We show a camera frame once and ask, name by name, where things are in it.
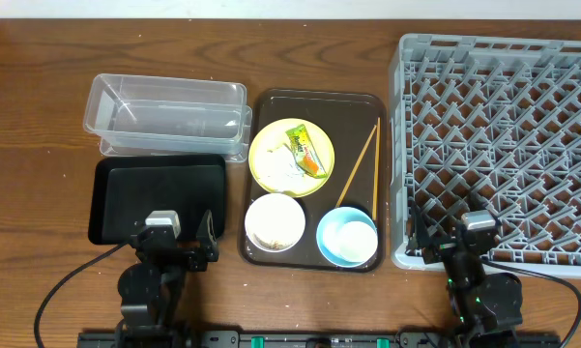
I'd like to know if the white cup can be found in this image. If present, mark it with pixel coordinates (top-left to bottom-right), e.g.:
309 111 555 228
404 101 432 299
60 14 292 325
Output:
337 221 378 263

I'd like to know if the white bowl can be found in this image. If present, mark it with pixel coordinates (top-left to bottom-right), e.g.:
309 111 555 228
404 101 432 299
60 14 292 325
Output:
244 193 306 252

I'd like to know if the yellow plate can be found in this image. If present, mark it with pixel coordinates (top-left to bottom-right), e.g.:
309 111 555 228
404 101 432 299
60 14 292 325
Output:
248 118 334 197

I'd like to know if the green snack wrapper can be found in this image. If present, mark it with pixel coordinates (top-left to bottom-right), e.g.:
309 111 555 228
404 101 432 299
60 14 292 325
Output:
285 124 327 179

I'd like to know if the clear plastic bin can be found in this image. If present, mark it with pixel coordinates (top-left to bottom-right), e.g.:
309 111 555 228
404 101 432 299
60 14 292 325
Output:
83 73 252 162

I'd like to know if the white tissue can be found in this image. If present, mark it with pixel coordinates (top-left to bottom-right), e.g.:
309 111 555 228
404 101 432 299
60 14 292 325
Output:
262 144 304 191

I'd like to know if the blue bowl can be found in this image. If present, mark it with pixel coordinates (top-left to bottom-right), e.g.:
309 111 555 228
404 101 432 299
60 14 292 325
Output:
316 207 379 268

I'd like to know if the left wooden chopstick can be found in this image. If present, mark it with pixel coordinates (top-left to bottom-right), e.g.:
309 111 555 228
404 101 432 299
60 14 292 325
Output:
335 124 378 208

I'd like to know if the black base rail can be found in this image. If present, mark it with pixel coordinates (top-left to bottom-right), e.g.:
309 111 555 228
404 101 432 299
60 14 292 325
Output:
75 329 562 348

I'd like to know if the brown serving tray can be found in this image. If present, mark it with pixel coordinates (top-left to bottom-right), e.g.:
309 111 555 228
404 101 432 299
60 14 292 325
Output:
239 89 387 273

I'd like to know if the black waste tray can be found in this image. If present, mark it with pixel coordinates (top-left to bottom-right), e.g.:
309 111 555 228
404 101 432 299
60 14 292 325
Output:
88 155 226 245

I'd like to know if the right wooden chopstick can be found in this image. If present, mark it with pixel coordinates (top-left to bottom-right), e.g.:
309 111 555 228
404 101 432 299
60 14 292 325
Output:
371 117 381 222

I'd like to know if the wooden chopstick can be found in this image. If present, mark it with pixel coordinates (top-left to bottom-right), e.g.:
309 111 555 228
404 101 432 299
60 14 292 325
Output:
371 117 381 222
335 124 378 208

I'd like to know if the grey dishwasher rack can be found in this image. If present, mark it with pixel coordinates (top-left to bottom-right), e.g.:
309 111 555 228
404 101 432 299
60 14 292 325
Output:
389 34 581 278

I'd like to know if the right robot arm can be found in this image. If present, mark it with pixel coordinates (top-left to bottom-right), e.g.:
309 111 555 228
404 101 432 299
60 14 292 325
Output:
409 204 522 347

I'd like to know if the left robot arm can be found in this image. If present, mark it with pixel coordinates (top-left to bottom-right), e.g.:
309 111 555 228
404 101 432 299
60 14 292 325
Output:
113 210 218 347

